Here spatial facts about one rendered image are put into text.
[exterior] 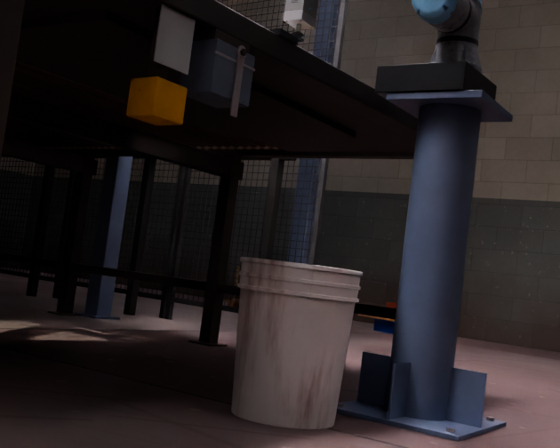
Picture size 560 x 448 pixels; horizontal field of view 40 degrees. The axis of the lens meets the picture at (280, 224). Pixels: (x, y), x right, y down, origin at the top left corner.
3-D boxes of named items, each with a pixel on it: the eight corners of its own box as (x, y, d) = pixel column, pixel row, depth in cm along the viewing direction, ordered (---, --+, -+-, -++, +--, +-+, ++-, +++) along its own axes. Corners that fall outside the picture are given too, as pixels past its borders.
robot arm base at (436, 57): (488, 83, 216) (491, 48, 216) (473, 68, 203) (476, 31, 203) (436, 84, 223) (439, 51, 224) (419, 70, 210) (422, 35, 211)
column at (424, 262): (506, 426, 212) (538, 119, 218) (459, 441, 180) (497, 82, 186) (382, 399, 233) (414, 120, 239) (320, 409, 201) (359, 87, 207)
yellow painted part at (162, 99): (183, 125, 158) (198, 14, 160) (152, 115, 151) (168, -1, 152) (156, 125, 163) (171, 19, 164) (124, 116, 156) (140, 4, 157)
